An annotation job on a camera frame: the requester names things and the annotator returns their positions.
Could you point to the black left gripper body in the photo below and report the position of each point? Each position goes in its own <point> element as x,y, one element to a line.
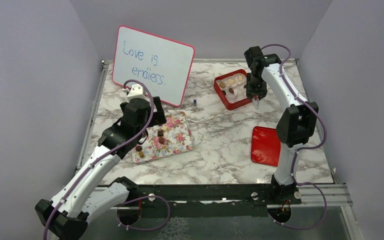
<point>143,125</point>

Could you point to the white paper cups liner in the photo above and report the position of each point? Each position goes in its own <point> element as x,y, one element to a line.
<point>238,87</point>

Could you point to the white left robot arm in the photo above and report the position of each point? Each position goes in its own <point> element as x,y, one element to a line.
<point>68,213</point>

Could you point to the floral tray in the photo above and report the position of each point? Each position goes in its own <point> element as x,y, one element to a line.
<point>177,139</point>

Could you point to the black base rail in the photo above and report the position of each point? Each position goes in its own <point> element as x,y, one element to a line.
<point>202,200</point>

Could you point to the pink framed whiteboard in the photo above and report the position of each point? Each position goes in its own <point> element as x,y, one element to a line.
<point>163,65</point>

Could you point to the dark round chocolate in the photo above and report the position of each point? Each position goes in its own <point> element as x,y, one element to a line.
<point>138,148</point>

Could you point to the red tin lid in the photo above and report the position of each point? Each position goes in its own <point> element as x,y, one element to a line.
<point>265,146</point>

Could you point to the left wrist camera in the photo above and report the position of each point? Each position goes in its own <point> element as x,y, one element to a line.
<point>136,92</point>

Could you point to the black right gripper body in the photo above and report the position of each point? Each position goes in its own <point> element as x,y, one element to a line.
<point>255,86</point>

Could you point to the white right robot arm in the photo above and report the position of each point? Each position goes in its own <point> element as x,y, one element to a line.
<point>297,123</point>

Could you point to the red square tin box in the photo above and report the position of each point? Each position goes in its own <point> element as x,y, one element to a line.
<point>227,105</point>

